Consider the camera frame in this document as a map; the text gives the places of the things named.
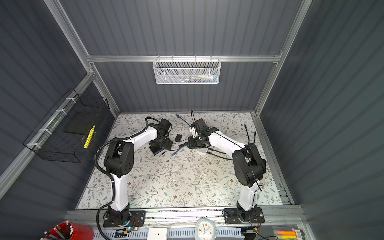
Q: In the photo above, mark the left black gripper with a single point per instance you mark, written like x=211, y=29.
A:
x=167, y=145

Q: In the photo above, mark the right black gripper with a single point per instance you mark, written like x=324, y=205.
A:
x=192, y=145

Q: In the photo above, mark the large black power adapter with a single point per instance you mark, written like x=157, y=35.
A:
x=179, y=139

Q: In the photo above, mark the white network switch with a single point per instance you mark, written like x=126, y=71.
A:
x=202, y=151

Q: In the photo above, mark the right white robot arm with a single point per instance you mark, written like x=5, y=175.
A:
x=248, y=164

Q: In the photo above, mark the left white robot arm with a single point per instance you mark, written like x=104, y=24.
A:
x=115, y=158

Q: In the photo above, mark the yellow striped item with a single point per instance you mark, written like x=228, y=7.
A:
x=89, y=137

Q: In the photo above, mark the black box in basket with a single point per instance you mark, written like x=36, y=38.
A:
x=80, y=123

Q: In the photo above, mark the white desk clock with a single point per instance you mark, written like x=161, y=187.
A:
x=205, y=230

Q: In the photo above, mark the white power socket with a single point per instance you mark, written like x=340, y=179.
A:
x=157, y=234

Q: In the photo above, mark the red pen cup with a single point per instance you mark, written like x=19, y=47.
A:
x=69, y=231

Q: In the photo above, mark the white wire mesh basket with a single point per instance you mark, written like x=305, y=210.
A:
x=187, y=73

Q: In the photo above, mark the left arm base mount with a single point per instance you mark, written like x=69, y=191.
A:
x=124, y=219

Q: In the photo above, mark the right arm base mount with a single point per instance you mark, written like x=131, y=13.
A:
x=239, y=216

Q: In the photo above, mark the black wire basket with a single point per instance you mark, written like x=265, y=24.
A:
x=49, y=142

